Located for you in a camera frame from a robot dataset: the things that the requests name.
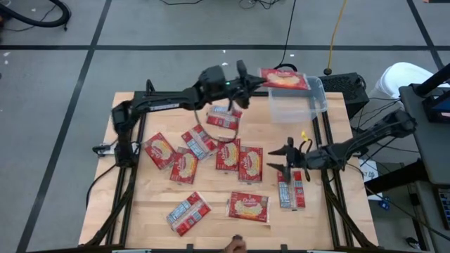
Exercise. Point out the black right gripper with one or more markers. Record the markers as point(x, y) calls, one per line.
point(306, 158)

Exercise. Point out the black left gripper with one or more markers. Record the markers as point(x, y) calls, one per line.
point(242, 84)

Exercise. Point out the red popcorn bag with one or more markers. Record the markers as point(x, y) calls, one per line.
point(228, 154)
point(284, 79)
point(184, 166)
point(247, 206)
point(159, 150)
point(223, 119)
point(292, 193)
point(198, 142)
point(188, 213)
point(250, 164)

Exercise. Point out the clear plastic bin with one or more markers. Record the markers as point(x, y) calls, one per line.
point(299, 105)

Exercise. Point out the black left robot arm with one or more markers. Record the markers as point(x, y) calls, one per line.
point(158, 102)

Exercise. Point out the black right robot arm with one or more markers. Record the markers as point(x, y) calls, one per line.
point(369, 137)

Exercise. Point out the black perforated computer case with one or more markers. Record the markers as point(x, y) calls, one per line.
point(344, 91)

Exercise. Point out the white paper sheet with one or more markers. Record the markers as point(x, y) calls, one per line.
point(368, 174)

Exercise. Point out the person's hand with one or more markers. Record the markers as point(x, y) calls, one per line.
point(235, 246)

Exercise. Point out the grey cart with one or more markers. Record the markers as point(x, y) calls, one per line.
point(432, 147)

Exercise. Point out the black computer mouse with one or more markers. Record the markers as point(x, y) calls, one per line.
point(411, 241)

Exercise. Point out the dark blue box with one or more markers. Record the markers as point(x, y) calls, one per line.
point(437, 109)

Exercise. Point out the black keyboard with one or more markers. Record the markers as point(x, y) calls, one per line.
point(444, 207)

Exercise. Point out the black pole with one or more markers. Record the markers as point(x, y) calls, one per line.
point(434, 79)

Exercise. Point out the black aluminium table frame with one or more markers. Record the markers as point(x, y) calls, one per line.
point(175, 93)

